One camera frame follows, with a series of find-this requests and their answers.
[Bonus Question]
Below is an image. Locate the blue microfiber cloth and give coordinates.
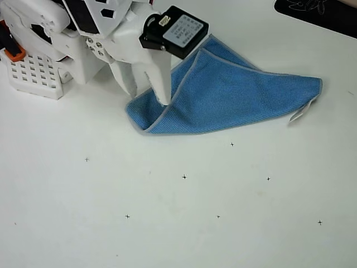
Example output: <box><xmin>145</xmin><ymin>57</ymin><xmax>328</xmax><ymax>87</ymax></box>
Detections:
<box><xmin>124</xmin><ymin>33</ymin><xmax>324</xmax><ymax>137</ymax></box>

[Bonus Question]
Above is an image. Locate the white perforated base block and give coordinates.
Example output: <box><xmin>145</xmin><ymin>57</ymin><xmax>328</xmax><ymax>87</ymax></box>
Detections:
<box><xmin>0</xmin><ymin>51</ymin><xmax>65</xmax><ymax>101</ymax></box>

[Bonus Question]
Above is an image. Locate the orange and black clamp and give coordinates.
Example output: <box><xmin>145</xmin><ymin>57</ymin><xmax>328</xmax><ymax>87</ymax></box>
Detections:
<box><xmin>0</xmin><ymin>20</ymin><xmax>26</xmax><ymax>61</ymax></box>

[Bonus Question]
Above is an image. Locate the black camera module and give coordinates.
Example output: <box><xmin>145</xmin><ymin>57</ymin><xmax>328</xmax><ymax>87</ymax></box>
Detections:
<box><xmin>138</xmin><ymin>6</ymin><xmax>209</xmax><ymax>60</ymax></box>

